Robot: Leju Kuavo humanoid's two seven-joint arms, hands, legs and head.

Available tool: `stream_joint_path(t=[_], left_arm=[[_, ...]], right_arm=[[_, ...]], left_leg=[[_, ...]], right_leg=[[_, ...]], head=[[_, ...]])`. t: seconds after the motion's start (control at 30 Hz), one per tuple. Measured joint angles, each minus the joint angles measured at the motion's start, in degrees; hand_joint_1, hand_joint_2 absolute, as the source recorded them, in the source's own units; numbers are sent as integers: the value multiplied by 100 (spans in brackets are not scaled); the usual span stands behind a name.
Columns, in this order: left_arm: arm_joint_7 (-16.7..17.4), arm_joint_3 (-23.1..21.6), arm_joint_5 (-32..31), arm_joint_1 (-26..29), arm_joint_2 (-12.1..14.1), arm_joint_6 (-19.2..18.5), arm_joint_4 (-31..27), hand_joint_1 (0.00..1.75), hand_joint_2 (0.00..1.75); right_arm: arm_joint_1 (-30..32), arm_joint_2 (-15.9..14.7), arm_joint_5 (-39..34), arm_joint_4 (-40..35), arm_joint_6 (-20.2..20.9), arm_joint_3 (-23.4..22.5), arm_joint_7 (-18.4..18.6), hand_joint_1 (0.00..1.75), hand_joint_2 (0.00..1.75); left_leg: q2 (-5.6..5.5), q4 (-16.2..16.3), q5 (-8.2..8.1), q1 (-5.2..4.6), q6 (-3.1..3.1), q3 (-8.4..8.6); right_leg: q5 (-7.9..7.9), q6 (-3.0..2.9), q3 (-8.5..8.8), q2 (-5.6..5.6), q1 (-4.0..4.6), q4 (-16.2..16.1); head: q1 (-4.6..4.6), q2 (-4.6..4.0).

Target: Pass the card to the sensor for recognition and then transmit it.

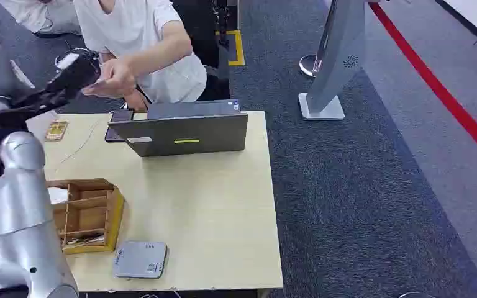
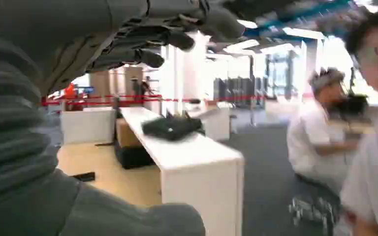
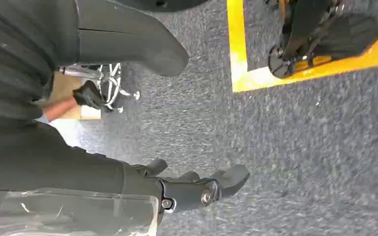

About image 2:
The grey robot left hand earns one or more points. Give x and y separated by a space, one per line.
62 26

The orange machine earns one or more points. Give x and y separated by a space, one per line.
70 92

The wooden partition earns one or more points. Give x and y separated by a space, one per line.
102 83

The low white cabinet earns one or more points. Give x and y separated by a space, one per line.
88 127

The red barrier tape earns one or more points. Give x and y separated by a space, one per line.
133 102

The ribbed grey left arm sleeve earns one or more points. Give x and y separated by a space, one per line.
9 130

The brown cardboard box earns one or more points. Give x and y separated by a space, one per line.
126 133

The white column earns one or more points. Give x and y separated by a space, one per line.
185 78

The black box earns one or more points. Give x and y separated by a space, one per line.
132 157

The black bag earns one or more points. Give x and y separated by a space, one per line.
172 128

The flat black plate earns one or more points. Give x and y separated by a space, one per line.
84 177

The long ceiling light panel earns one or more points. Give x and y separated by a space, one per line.
275 48
241 45
303 33

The small white desk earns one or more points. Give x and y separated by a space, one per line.
216 125

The dark locker row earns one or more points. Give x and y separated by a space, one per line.
239 91

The long white desk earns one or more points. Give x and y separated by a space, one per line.
195 169

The blue ceiling beam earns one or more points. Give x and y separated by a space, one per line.
293 14

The person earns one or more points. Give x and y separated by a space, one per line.
375 182
309 140

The black device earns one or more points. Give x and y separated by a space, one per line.
350 106

